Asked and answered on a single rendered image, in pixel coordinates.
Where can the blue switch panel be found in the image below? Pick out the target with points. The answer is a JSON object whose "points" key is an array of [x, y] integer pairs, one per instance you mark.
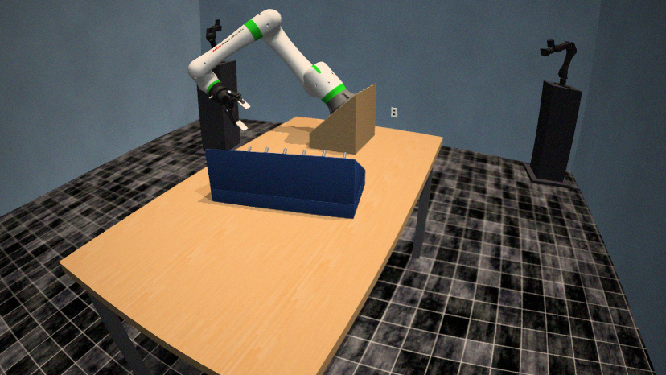
{"points": [[318, 185]]}

